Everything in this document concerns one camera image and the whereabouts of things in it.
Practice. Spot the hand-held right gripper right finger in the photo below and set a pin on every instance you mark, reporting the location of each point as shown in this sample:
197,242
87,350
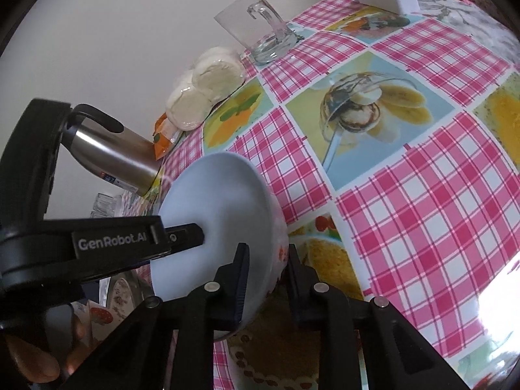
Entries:
294,288

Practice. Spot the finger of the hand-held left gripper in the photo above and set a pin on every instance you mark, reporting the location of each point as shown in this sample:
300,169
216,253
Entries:
185,236

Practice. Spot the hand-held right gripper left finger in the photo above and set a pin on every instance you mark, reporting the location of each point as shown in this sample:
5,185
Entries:
239,288

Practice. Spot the light blue bowl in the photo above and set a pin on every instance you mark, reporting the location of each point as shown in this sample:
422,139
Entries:
215,203

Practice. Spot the pink floral round plate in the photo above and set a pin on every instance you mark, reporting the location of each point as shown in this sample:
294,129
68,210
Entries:
122,296

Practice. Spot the person's left hand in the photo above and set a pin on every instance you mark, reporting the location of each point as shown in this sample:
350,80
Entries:
36,361

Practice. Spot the small clear drinking glass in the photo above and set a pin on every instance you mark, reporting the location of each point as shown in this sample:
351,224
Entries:
122,203
100,207

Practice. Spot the orange snack packet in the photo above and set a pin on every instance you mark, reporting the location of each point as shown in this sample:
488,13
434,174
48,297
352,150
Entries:
162,142

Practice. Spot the stainless steel thermos jug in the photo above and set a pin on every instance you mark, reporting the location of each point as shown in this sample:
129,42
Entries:
109,150

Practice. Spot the bag of steamed buns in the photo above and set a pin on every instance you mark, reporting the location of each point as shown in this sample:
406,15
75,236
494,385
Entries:
211,77

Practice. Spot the clear glass mug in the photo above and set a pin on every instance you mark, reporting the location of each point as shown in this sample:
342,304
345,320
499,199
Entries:
268,48

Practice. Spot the grey floral tablecloth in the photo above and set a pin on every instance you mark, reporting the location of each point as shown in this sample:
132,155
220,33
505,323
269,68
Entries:
467,20

